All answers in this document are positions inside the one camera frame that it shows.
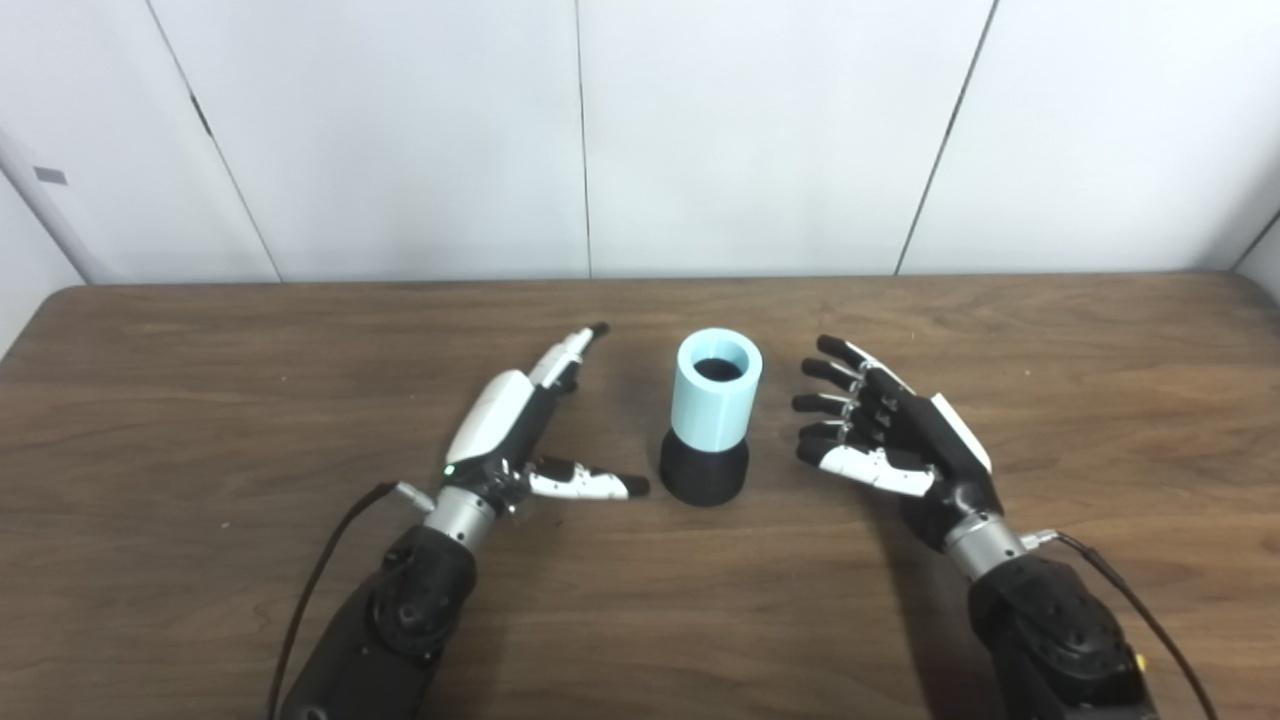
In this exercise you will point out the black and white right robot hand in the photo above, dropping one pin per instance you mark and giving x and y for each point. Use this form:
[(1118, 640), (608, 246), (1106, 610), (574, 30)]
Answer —
[(930, 440)]

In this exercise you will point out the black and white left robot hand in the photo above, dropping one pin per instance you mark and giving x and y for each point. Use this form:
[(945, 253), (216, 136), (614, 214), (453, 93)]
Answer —
[(495, 415)]

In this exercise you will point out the black flared nozzle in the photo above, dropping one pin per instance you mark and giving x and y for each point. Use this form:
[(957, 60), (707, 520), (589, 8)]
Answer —
[(705, 475)]

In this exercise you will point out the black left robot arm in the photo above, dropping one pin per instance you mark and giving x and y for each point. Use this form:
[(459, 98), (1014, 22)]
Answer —
[(400, 620)]

